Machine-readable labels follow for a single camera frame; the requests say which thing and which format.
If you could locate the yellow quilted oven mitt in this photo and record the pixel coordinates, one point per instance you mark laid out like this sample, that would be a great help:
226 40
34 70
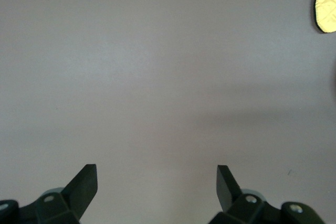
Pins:
326 3

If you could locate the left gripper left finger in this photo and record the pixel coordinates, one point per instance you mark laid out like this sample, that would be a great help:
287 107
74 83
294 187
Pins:
78 192

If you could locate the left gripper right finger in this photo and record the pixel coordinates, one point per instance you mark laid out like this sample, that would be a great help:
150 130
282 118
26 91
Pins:
228 195

